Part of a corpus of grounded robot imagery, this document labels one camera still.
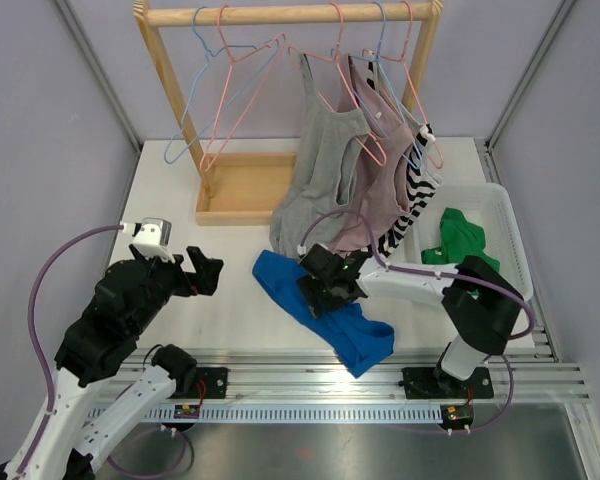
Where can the wooden clothes rack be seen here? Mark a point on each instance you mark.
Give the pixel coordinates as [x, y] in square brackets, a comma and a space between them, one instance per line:
[239, 189]

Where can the green tank top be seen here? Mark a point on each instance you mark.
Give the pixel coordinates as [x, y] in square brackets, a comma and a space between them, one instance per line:
[459, 238]

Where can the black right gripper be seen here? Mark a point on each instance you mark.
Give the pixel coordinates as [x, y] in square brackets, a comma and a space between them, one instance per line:
[310, 287]

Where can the pink wire hanger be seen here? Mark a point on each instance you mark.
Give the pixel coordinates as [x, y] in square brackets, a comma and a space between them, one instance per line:
[249, 69]

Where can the mauve tank top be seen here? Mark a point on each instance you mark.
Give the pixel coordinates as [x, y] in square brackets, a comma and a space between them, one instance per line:
[380, 193]

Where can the light blue wire hanger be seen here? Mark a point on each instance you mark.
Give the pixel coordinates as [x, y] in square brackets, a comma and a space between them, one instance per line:
[200, 75]

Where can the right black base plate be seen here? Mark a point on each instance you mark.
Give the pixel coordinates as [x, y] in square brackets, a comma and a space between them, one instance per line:
[427, 383]

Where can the aluminium mounting rail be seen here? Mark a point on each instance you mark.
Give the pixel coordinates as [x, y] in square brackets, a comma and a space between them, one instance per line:
[297, 376]

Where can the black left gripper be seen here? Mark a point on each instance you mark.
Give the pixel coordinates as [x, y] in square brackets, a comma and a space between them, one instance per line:
[203, 280]

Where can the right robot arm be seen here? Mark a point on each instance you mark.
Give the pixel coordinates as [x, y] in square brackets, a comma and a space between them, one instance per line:
[482, 306]

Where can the black white striped top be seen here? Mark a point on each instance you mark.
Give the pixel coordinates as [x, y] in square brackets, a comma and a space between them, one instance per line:
[418, 182]

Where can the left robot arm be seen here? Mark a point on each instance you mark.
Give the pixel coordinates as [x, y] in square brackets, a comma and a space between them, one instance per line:
[62, 444]

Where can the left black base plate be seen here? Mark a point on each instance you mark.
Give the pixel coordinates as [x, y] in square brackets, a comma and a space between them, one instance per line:
[211, 382]

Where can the blue tank top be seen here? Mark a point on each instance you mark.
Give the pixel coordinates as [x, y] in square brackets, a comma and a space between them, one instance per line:
[358, 342]

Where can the white slotted cable duct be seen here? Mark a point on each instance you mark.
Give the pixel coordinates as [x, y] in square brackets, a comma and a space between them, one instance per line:
[297, 414]

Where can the white plastic basket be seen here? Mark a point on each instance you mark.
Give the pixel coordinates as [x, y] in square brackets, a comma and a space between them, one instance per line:
[486, 205]

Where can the blue hanger under mauve top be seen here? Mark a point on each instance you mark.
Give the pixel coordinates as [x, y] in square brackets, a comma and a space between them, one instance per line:
[376, 75]

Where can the grey tank top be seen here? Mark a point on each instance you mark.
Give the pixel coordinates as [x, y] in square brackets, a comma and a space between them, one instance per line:
[324, 173]

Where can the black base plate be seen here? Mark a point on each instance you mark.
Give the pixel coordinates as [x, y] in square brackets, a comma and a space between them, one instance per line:
[211, 382]
[427, 383]

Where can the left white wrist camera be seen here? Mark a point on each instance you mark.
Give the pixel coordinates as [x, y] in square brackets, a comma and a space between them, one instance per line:
[150, 238]

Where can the pink hanger under striped top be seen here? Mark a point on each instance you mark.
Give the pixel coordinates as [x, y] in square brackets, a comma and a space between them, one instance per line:
[428, 14]

